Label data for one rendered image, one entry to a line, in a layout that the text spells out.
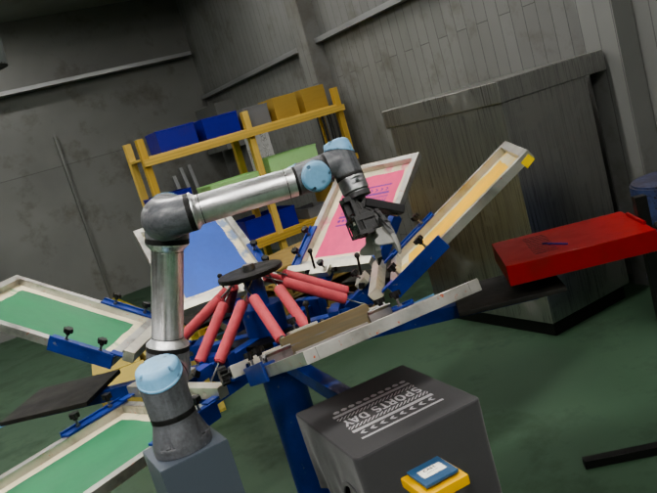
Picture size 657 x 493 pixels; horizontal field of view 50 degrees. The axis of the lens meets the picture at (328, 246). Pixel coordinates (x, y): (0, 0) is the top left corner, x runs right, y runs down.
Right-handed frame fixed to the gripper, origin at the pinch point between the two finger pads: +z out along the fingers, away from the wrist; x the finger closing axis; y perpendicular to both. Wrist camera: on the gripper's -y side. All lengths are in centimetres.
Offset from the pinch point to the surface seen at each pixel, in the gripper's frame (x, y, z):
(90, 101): -947, -62, -468
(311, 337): -72, 7, 12
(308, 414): -68, 19, 36
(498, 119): -209, -211, -72
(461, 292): -12.2, -22.4, 16.0
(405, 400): -47, -7, 42
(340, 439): -42, 20, 44
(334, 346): -12.1, 20.2, 15.8
